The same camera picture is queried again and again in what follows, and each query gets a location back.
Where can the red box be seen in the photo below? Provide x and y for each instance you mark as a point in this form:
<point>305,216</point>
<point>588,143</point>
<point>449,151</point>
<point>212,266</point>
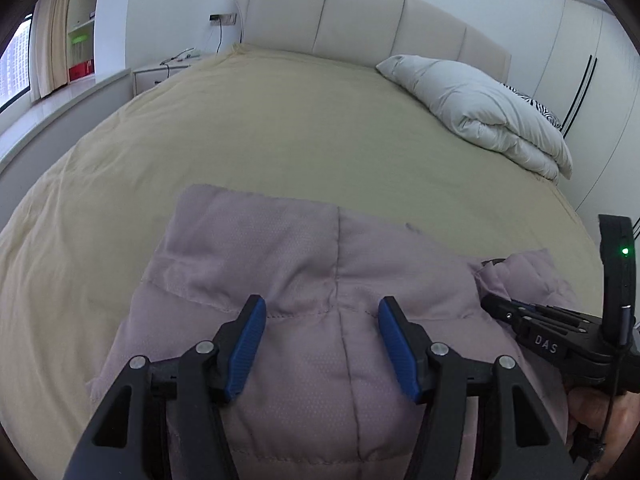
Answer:
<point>81,70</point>

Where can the cream padded headboard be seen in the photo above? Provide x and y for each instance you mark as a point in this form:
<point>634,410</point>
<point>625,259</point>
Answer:
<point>365,10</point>

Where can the mauve puffer jacket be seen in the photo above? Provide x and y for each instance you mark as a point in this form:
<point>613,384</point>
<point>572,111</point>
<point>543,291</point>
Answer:
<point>310,270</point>

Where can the white wardrobe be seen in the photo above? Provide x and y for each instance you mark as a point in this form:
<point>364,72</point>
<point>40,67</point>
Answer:
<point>612,135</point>

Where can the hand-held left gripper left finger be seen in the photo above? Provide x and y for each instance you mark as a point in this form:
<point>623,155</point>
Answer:
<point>245,350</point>

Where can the bed with beige sheet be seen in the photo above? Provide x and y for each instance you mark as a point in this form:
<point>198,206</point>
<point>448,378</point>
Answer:
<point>300,135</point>

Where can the folded white duvet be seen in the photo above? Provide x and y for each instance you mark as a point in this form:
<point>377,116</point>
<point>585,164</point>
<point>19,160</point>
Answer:
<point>475,105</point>

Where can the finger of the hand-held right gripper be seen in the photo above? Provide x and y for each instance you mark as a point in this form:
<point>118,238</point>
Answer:
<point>500,307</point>
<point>565,321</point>

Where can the white window ledge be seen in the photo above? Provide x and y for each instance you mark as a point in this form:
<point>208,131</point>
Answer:
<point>60,105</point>

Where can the beige curtain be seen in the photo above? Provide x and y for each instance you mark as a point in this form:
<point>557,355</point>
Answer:
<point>50,45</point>

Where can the wall socket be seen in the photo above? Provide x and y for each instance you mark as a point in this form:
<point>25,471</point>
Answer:
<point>225,18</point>

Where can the person's right hand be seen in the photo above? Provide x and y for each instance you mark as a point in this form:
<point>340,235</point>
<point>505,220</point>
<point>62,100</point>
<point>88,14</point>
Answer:
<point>590,410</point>

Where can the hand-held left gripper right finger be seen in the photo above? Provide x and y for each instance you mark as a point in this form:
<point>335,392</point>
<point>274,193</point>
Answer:
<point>400,350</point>

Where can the zebra print pillow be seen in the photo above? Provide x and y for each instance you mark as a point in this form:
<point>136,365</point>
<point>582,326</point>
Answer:
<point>537,107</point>

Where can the white nightstand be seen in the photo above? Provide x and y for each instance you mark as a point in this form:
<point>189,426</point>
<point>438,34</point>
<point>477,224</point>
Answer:
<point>150,77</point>

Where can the window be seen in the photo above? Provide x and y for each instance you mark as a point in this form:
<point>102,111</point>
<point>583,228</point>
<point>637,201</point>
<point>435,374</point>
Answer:
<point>15,70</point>

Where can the white bookshelf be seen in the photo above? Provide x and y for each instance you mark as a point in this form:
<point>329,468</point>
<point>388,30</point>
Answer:
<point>82,10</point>

